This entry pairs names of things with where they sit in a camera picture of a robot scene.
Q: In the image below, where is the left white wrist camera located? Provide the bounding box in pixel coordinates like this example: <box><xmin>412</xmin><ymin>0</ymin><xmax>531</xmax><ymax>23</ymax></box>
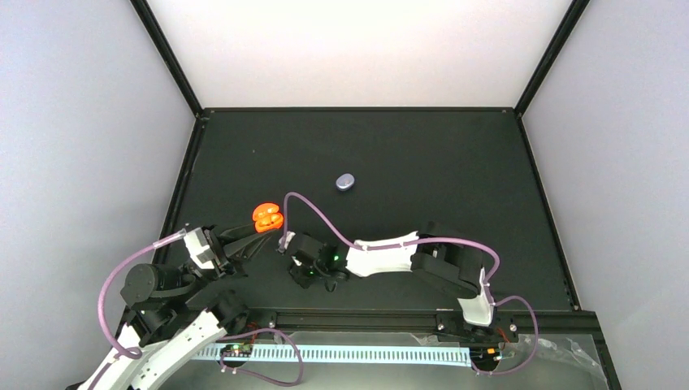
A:
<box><xmin>183</xmin><ymin>227</ymin><xmax>216</xmax><ymax>270</ymax></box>

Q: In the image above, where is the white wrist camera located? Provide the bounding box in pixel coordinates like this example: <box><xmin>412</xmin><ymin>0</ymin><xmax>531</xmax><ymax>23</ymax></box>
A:
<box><xmin>183</xmin><ymin>227</ymin><xmax>216</xmax><ymax>270</ymax></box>
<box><xmin>278</xmin><ymin>231</ymin><xmax>304</xmax><ymax>267</ymax></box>

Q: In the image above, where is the lavender earbud charging case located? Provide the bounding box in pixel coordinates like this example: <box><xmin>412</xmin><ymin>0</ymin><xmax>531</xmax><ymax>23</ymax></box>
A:
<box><xmin>336</xmin><ymin>173</ymin><xmax>356</xmax><ymax>192</ymax></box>

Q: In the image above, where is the clear plastic sheet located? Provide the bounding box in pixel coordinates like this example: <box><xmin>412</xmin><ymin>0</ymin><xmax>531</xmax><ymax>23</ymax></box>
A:
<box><xmin>289</xmin><ymin>331</ymin><xmax>605</xmax><ymax>381</ymax></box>

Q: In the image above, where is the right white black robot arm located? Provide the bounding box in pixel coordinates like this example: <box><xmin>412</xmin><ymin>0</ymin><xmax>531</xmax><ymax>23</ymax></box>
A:
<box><xmin>279</xmin><ymin>223</ymin><xmax>501</xmax><ymax>340</ymax></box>

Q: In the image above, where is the left circuit board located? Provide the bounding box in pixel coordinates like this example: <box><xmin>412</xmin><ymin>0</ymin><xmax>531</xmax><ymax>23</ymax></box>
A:
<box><xmin>220</xmin><ymin>344</ymin><xmax>253</xmax><ymax>359</ymax></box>

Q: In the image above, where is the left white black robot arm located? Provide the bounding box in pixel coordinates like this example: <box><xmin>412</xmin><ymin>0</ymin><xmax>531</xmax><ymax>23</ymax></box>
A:
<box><xmin>72</xmin><ymin>223</ymin><xmax>275</xmax><ymax>389</ymax></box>

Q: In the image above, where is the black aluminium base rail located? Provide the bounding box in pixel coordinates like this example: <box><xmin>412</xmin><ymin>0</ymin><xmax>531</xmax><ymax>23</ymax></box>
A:
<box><xmin>210</xmin><ymin>308</ymin><xmax>600</xmax><ymax>339</ymax></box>

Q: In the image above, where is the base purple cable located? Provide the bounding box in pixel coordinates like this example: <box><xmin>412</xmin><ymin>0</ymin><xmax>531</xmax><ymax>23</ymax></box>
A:
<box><xmin>214</xmin><ymin>328</ymin><xmax>306</xmax><ymax>388</ymax></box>
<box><xmin>470</xmin><ymin>294</ymin><xmax>540</xmax><ymax>377</ymax></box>

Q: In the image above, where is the right circuit board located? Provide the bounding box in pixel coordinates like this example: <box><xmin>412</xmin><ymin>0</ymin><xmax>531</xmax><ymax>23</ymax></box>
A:
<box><xmin>470</xmin><ymin>348</ymin><xmax>514</xmax><ymax>362</ymax></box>

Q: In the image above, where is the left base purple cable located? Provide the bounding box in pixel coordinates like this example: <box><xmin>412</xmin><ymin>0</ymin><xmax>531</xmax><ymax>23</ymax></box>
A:
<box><xmin>214</xmin><ymin>328</ymin><xmax>306</xmax><ymax>388</ymax></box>

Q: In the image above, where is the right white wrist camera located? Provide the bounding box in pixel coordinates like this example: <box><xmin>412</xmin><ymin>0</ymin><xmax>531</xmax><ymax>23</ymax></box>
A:
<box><xmin>278</xmin><ymin>231</ymin><xmax>304</xmax><ymax>267</ymax></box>

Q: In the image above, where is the orange round case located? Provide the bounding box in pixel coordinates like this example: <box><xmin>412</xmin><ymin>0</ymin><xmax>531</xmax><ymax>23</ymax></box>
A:
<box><xmin>252</xmin><ymin>202</ymin><xmax>284</xmax><ymax>233</ymax></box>

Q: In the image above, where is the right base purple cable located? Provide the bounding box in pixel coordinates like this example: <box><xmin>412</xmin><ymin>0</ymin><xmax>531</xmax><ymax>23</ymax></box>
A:
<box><xmin>470</xmin><ymin>294</ymin><xmax>540</xmax><ymax>377</ymax></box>

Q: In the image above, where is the light blue slotted cable duct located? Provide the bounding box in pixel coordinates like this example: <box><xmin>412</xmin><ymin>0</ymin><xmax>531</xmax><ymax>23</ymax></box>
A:
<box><xmin>193</xmin><ymin>344</ymin><xmax>471</xmax><ymax>367</ymax></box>

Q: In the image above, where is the circuit board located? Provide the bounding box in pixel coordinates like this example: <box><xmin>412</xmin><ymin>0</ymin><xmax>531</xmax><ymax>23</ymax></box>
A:
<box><xmin>470</xmin><ymin>348</ymin><xmax>514</xmax><ymax>362</ymax></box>
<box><xmin>220</xmin><ymin>344</ymin><xmax>253</xmax><ymax>359</ymax></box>

